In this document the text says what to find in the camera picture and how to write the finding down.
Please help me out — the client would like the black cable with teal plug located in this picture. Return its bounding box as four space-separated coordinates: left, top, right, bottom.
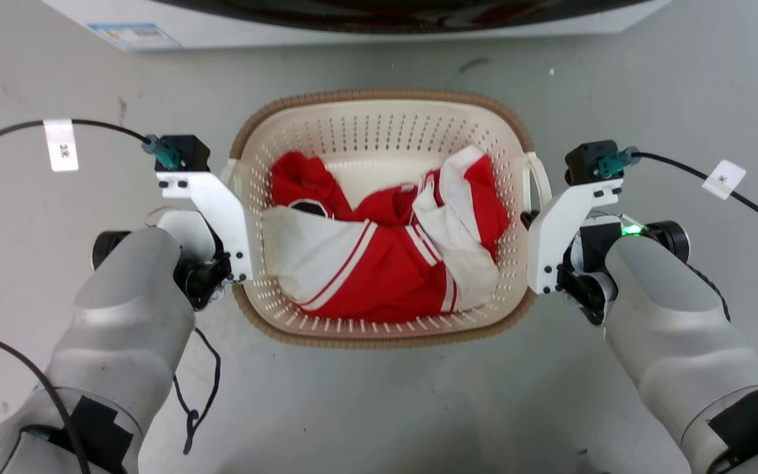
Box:
0 118 186 171
596 146 758 246

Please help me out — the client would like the thin black looped cable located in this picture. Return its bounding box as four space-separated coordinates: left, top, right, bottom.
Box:
172 326 222 456

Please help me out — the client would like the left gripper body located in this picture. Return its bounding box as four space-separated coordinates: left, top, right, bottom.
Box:
155 210 233 311

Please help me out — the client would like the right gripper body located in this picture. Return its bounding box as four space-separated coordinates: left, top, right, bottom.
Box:
557 215 624 327

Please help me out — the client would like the black tape patch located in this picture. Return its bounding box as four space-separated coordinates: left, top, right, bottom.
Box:
707 388 758 463
49 395 136 474

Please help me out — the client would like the white washing machine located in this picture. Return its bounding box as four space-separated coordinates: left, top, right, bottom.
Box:
40 0 673 53

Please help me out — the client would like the white cable tag with asterisk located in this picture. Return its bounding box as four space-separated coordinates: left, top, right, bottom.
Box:
702 159 747 201

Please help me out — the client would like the red and white garment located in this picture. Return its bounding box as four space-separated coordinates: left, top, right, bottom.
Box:
262 145 511 323

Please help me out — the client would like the cream perforated plastic laundry basket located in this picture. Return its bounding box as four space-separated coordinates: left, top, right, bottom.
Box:
221 90 553 349

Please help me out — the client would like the dark glass washing machine door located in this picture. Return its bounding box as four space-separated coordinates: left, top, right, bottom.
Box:
154 0 651 34

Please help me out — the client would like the white cable tag with writing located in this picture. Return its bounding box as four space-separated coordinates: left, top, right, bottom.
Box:
43 118 80 172

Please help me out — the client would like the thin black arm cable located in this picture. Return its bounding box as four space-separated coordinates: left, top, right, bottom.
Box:
0 312 92 474

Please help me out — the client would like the blue energy label sticker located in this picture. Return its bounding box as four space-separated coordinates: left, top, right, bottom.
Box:
87 23 183 53

